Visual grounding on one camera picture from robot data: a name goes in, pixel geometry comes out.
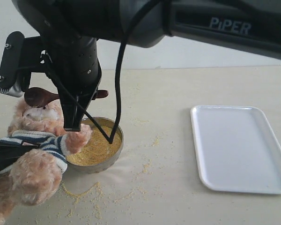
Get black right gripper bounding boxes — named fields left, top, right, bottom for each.
left=41, top=37, right=102, bottom=131

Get beige teddy bear striped sweater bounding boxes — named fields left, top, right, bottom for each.
left=0, top=99, right=92, bottom=225

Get dark red wooden spoon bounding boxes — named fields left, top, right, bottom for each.
left=24, top=87, right=109, bottom=108

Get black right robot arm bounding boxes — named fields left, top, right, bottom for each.
left=13, top=0, right=281, bottom=131

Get yellow millet grains in bowl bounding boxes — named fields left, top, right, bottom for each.
left=67, top=128, right=122, bottom=166

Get stainless steel bowl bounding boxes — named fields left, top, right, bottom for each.
left=67, top=118, right=124, bottom=174

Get white plastic tray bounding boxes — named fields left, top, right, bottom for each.
left=190, top=105, right=281, bottom=195

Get black camera cable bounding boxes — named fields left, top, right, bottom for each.
left=41, top=0, right=166, bottom=145

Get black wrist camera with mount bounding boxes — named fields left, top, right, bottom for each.
left=0, top=31, right=54, bottom=98

